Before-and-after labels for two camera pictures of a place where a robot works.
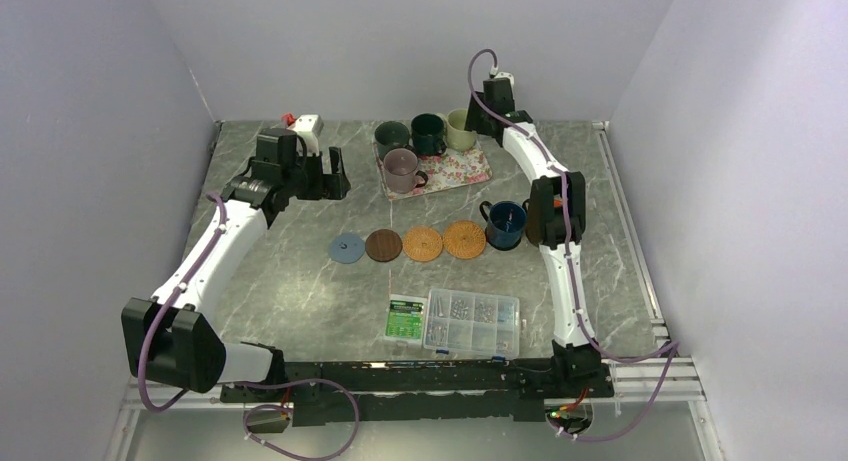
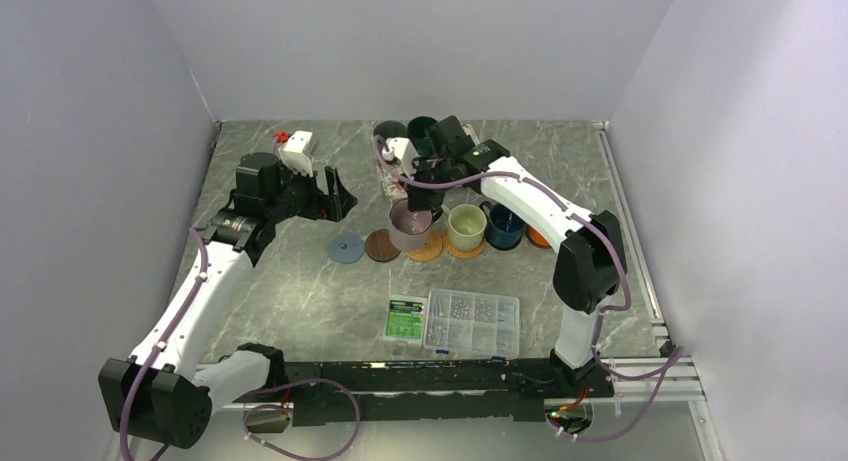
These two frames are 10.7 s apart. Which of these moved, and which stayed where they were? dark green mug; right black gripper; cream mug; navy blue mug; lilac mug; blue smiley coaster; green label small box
Moved: lilac mug; right black gripper; cream mug
Stayed: dark green mug; green label small box; blue smiley coaster; navy blue mug
